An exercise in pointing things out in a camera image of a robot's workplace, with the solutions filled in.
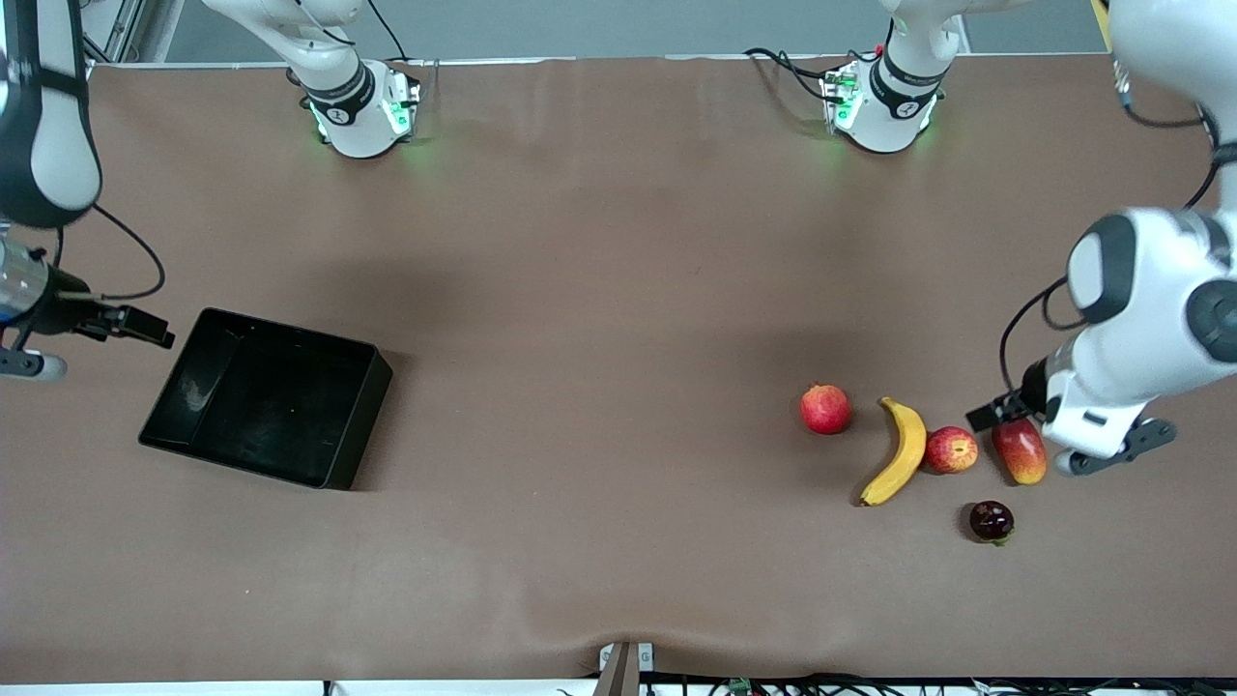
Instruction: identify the red yellow apple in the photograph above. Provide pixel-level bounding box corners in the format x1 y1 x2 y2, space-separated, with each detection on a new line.
925 426 979 476

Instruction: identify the yellow banana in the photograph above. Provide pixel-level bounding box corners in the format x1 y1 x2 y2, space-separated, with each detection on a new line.
859 396 927 508

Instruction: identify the black plastic box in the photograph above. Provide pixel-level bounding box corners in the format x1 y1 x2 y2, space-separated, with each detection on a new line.
138 307 394 491

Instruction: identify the red yellow mango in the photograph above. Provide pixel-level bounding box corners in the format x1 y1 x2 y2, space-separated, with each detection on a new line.
992 416 1049 486

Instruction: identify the dark purple mangosteen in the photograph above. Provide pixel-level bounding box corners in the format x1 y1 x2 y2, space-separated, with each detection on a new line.
969 500 1016 547

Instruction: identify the red pomegranate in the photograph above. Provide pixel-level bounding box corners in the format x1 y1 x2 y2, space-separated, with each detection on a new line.
799 381 852 436

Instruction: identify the brown table cloth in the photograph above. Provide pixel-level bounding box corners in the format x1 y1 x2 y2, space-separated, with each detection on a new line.
0 53 1237 682

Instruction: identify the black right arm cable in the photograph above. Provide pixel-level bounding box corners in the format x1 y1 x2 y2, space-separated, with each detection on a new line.
39 205 167 301

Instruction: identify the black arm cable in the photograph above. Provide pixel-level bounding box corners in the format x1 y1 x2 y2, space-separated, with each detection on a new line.
39 205 167 301
998 60 1226 407

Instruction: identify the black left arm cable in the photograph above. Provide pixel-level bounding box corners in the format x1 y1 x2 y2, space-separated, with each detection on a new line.
998 60 1226 407

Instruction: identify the aluminium frame profile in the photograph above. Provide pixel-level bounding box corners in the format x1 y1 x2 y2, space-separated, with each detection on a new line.
82 0 175 67

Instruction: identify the black right base cable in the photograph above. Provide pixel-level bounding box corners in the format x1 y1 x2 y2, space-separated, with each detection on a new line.
365 0 412 64

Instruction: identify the black base cable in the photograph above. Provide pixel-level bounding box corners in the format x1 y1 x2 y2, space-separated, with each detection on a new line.
742 46 842 105
365 0 412 64

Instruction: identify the black left base cable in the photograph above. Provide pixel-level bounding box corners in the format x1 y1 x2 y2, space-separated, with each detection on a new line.
742 46 842 105

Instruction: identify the grey metal clamp bracket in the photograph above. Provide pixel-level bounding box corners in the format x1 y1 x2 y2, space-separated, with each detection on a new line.
591 641 656 696

